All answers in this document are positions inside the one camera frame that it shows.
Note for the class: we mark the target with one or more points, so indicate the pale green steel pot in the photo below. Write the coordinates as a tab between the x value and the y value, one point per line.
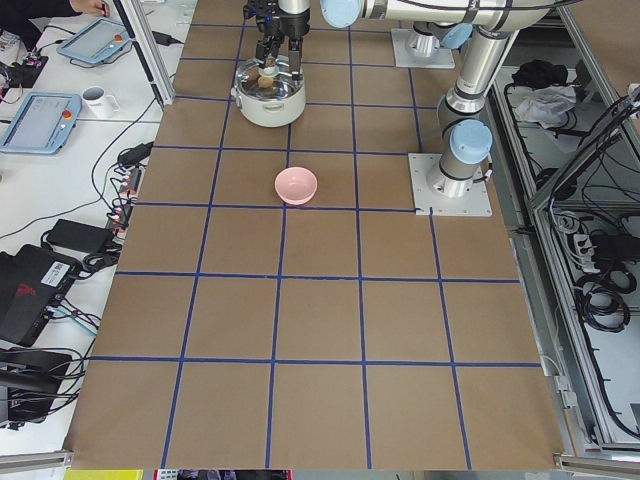
273	113

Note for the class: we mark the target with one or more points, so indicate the blue teach pendant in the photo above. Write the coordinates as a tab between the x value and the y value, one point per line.
42	124
96	43

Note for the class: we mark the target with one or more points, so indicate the glass pot lid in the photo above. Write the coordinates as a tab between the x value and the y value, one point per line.
284	86

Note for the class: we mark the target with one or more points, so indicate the white mug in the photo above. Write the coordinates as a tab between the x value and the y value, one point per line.
102	104

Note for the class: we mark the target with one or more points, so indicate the black power adapter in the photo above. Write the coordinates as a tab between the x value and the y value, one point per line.
77	236

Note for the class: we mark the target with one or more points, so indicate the aluminium frame post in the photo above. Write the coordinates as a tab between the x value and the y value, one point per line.
134	19

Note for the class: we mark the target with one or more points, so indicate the power strip with plugs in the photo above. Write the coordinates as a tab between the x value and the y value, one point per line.
126	183

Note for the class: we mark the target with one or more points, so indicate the blue teach pendant far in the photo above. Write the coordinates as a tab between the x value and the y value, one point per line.
96	43

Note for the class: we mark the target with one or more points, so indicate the pink bowl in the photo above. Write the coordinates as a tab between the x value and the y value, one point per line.
296	185

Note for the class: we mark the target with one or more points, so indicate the black computer box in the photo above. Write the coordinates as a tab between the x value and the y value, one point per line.
33	281

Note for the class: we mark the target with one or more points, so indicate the crumpled white cloth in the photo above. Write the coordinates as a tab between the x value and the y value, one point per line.
548	107

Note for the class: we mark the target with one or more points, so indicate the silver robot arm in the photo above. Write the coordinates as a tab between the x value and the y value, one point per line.
493	24
440	35

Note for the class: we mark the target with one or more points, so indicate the blue teach pendant near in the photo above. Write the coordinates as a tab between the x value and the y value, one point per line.
42	124

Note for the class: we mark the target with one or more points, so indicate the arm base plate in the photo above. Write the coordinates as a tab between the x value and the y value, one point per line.
438	195
415	50

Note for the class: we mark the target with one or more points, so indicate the beige egg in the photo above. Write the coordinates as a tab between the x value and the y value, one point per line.
264	82

